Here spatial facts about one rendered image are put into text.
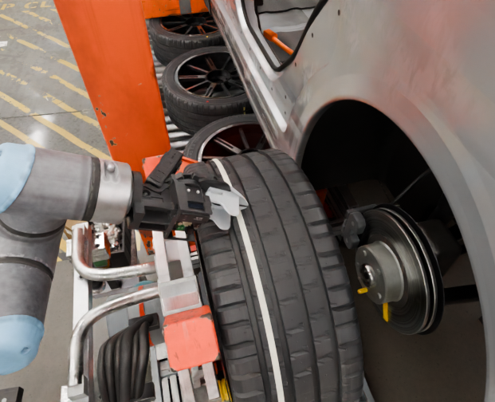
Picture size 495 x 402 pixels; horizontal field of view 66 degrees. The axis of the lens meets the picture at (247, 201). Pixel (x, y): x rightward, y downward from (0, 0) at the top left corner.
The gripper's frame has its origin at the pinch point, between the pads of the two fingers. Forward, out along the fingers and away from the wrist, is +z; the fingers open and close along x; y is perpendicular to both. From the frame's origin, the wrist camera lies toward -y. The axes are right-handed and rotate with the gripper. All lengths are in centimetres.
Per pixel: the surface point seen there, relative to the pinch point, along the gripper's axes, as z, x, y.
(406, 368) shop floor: 118, -72, 12
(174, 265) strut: -6.4, -16.7, 2.6
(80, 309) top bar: -19.7, -34.9, 1.9
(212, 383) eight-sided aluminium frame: -0.8, -21.9, 23.1
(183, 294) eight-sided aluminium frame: -7.7, -12.5, 11.4
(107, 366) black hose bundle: -16.9, -27.1, 16.6
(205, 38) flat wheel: 57, -48, -197
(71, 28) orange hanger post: -28.8, 2.6, -38.9
